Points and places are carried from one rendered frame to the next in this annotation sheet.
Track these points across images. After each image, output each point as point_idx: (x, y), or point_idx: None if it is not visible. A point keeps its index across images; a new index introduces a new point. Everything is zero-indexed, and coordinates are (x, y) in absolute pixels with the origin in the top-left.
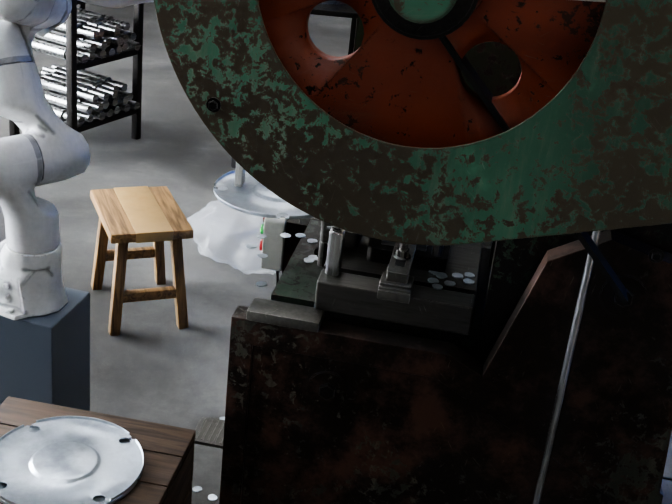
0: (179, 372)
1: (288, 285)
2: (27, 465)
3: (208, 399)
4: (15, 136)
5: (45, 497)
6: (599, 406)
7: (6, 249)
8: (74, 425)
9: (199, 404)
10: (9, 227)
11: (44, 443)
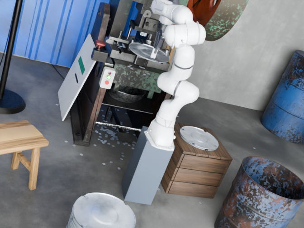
0: (55, 166)
1: (159, 72)
2: (205, 143)
3: (70, 158)
4: (186, 81)
5: (211, 139)
6: None
7: (174, 121)
8: (185, 137)
9: (75, 160)
10: (178, 112)
11: (196, 141)
